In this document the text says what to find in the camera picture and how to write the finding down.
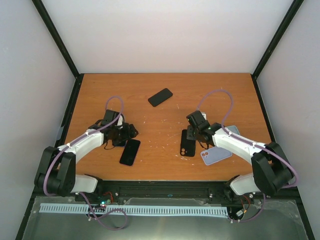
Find purple phone black screen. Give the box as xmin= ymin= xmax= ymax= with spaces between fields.
xmin=119 ymin=139 xmax=141 ymax=167

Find black phone case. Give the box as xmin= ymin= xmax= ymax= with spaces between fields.
xmin=180 ymin=129 xmax=196 ymax=157

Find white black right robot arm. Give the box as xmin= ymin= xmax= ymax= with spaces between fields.
xmin=186 ymin=110 xmax=296 ymax=202

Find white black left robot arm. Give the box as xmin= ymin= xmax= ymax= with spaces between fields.
xmin=34 ymin=109 xmax=139 ymax=202

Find lavender phone case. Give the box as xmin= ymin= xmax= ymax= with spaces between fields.
xmin=200 ymin=146 xmax=233 ymax=166

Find light blue phone case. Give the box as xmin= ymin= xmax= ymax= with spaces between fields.
xmin=221 ymin=125 xmax=240 ymax=135

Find black phone on table top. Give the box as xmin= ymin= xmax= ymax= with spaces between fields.
xmin=148 ymin=88 xmax=173 ymax=107

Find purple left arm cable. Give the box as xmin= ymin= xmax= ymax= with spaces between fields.
xmin=43 ymin=96 xmax=125 ymax=196

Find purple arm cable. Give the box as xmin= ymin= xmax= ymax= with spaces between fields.
xmin=196 ymin=89 xmax=300 ymax=188
xmin=43 ymin=96 xmax=125 ymax=196

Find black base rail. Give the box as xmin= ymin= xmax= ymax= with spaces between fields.
xmin=85 ymin=180 xmax=253 ymax=205

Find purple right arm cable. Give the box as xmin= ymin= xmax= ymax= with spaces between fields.
xmin=196 ymin=89 xmax=300 ymax=188

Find light blue cable duct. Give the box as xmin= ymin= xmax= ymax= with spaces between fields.
xmin=38 ymin=203 xmax=228 ymax=218

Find black left frame post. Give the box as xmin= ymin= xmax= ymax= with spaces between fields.
xmin=31 ymin=0 xmax=81 ymax=80

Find black frame post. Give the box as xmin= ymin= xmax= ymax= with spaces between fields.
xmin=252 ymin=0 xmax=305 ymax=78
xmin=31 ymin=0 xmax=81 ymax=80

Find black right frame post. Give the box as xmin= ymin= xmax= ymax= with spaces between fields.
xmin=252 ymin=0 xmax=305 ymax=78

